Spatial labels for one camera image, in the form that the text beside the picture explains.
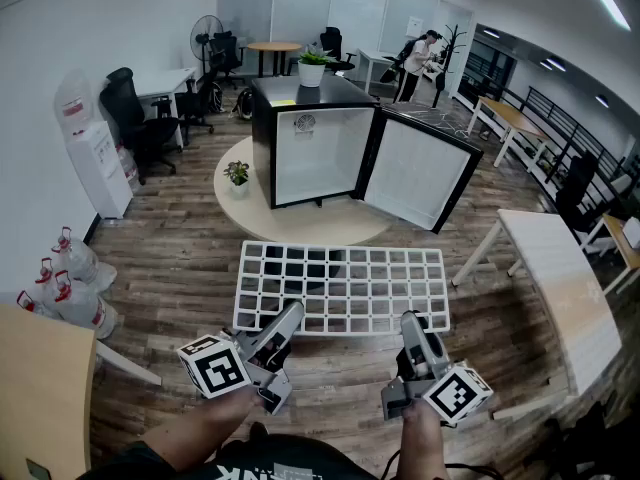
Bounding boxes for black backpack white trim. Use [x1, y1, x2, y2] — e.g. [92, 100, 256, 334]
[207, 81, 227, 115]

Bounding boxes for black bag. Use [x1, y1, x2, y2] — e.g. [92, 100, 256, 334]
[232, 86, 255, 120]

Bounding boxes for black marble round table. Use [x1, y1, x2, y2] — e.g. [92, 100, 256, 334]
[379, 102, 484, 142]

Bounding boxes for person's left forearm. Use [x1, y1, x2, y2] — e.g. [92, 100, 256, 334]
[142, 385, 264, 472]

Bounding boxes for black standing fan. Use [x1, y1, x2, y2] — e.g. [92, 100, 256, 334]
[189, 14, 225, 77]

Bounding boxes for round wooden table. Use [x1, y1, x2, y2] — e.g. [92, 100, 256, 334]
[247, 41, 304, 78]

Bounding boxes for black mesh office chair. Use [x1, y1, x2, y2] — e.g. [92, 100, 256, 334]
[98, 66, 181, 185]

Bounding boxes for wooden table white legs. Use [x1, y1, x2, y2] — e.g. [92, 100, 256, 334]
[467, 95, 554, 169]

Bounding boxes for person's right forearm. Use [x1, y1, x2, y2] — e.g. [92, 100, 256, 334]
[399, 400, 449, 480]

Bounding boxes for black mini fridge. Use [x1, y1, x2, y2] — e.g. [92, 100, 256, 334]
[250, 74, 384, 210]

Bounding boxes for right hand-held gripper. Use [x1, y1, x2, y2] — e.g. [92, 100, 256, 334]
[381, 310, 494, 425]

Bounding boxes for empty water jug red handle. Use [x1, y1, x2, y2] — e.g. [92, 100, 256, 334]
[51, 226, 119, 289]
[34, 256, 69, 299]
[14, 290, 61, 319]
[52, 270, 119, 339]

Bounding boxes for white water dispenser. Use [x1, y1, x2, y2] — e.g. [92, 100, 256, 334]
[64, 120, 134, 220]

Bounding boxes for white slatted table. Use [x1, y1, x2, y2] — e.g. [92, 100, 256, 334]
[451, 208, 624, 422]

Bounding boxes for black coat rack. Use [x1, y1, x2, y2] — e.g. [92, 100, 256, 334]
[430, 23, 469, 110]

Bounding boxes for large clear dispenser bottle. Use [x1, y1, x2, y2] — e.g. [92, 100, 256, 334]
[53, 67, 96, 137]

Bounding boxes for person's black printed t-shirt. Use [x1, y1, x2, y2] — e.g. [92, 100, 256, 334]
[74, 420, 401, 480]

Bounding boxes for clear water jug red label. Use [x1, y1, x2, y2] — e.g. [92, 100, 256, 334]
[115, 142, 142, 194]

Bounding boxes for white wire fridge shelf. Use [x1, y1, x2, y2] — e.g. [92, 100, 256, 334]
[232, 240, 451, 338]

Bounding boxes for small wooden table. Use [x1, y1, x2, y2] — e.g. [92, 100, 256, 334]
[582, 212, 640, 297]

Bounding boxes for white office desk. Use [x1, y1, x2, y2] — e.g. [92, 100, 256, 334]
[127, 66, 200, 152]
[357, 48, 401, 94]

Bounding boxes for large plant in white pot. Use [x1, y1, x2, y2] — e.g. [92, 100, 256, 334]
[297, 42, 334, 88]

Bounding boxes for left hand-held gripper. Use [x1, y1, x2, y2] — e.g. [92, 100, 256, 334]
[176, 300, 305, 417]

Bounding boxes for small plant in white pot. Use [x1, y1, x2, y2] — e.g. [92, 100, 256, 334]
[223, 160, 251, 200]

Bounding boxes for round beige platform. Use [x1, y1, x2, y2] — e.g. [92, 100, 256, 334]
[213, 135, 394, 247]

